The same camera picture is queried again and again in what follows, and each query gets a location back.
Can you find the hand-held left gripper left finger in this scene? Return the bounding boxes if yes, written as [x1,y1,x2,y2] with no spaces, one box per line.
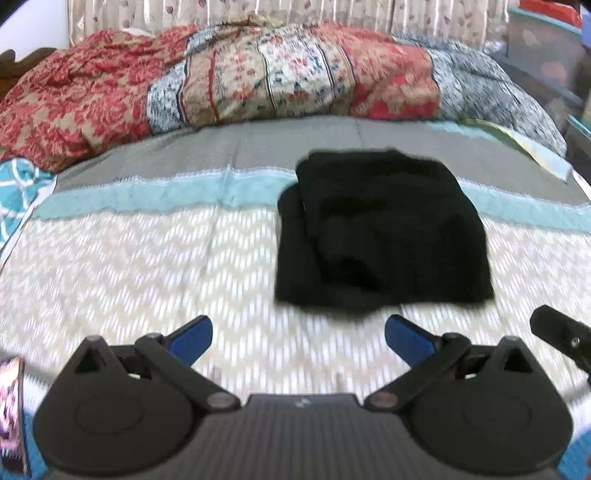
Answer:
[69,315,242,411]

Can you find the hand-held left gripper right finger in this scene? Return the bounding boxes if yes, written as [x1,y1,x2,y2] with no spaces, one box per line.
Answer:
[366,315,537,411]

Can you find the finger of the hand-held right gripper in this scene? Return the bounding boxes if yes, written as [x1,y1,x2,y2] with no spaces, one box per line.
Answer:
[529,305,591,387]

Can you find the black pants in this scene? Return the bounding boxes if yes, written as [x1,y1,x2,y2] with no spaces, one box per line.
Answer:
[274,148,496,315]

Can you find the grey teal chevron bedspread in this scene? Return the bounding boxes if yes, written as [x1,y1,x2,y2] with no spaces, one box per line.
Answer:
[0,115,591,416]

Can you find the light green sheet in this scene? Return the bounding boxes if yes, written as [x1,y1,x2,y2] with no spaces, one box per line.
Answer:
[462,119,574,182]

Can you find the teal patterned cloth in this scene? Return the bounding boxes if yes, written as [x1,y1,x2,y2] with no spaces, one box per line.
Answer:
[0,157,57,247]

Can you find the red floral patchwork quilt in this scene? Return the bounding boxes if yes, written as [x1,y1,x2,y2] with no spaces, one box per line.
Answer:
[0,21,568,174]

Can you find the carved wooden headboard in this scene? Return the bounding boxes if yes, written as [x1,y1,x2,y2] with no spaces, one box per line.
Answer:
[0,47,40,96]

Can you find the beige floral curtain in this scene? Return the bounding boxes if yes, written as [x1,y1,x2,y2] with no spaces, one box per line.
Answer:
[67,0,509,49]

